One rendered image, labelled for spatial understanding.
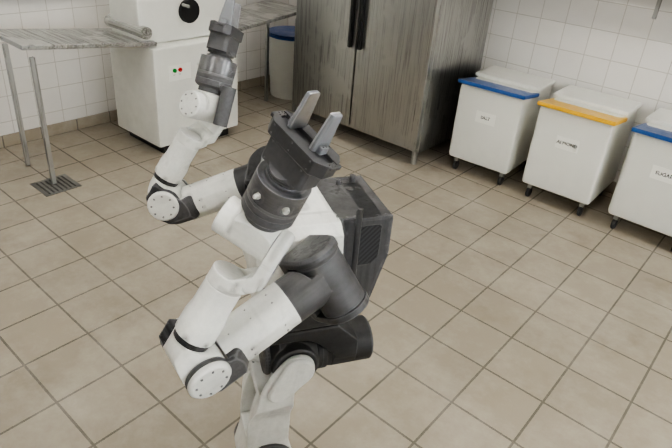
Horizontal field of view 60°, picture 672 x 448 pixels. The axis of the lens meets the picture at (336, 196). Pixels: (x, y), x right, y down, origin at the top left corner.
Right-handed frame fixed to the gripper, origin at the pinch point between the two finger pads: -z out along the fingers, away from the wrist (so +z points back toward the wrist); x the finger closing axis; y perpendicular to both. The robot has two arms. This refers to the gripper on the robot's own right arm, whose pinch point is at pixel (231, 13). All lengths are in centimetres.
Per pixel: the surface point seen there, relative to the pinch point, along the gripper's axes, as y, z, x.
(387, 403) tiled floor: -71, 130, -111
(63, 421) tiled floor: 54, 163, -73
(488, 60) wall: -91, -71, -380
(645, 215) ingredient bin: -211, 20, -271
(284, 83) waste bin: 94, -9, -454
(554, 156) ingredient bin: -149, -3, -296
